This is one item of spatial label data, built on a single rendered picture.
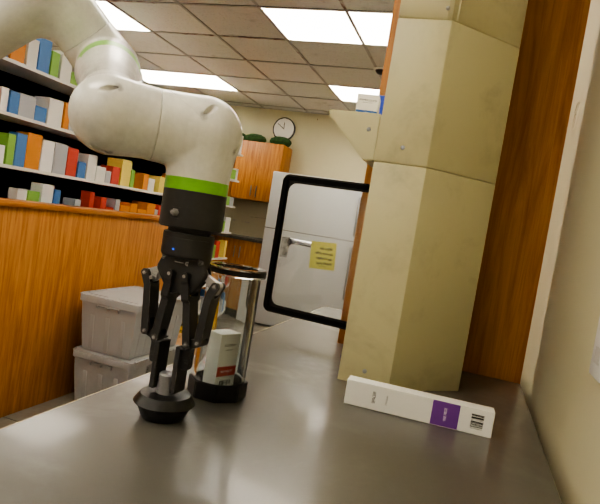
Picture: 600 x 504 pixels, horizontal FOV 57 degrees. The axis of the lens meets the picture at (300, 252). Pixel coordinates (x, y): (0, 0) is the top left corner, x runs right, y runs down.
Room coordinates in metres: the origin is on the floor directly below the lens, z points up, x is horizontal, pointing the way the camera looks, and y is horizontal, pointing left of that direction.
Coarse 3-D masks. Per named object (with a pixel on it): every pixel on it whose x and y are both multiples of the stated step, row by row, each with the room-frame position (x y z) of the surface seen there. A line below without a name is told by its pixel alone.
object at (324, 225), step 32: (288, 192) 1.59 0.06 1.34; (320, 192) 1.55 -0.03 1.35; (352, 192) 1.51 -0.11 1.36; (288, 224) 1.58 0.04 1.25; (320, 224) 1.54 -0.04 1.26; (352, 224) 1.50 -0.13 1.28; (288, 256) 1.58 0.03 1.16; (320, 256) 1.54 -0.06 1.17; (352, 256) 1.50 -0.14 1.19; (288, 288) 1.57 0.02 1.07; (320, 288) 1.53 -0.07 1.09; (352, 288) 1.49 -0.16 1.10
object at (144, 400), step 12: (168, 372) 0.82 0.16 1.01; (168, 384) 0.80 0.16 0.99; (144, 396) 0.79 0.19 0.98; (156, 396) 0.79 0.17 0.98; (168, 396) 0.80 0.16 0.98; (180, 396) 0.81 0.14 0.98; (144, 408) 0.77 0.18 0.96; (156, 408) 0.77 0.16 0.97; (168, 408) 0.77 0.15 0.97; (180, 408) 0.78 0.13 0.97; (156, 420) 0.78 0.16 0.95; (168, 420) 0.78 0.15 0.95; (180, 420) 0.80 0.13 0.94
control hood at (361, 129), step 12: (336, 120) 1.20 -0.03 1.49; (348, 120) 1.19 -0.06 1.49; (360, 120) 1.19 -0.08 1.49; (372, 120) 1.18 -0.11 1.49; (348, 132) 1.19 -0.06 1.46; (360, 132) 1.19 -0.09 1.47; (372, 132) 1.18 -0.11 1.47; (360, 144) 1.18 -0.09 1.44; (372, 144) 1.18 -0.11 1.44; (360, 156) 1.19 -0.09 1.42; (372, 156) 1.18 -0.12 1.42
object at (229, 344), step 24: (216, 264) 0.97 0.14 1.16; (240, 264) 1.00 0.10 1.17; (240, 288) 0.91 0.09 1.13; (216, 312) 0.91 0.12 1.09; (240, 312) 0.91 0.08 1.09; (216, 336) 0.91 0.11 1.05; (240, 336) 0.92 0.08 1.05; (216, 360) 0.91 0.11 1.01; (240, 360) 0.92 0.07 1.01; (216, 384) 0.91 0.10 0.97
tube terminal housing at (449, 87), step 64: (448, 64) 1.15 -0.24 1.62; (512, 64) 1.23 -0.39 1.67; (384, 128) 1.17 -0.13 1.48; (448, 128) 1.16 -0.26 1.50; (384, 192) 1.17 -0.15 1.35; (448, 192) 1.17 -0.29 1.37; (384, 256) 1.16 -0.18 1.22; (448, 256) 1.19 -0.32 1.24; (384, 320) 1.15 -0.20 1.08; (448, 320) 1.20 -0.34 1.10; (448, 384) 1.22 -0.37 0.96
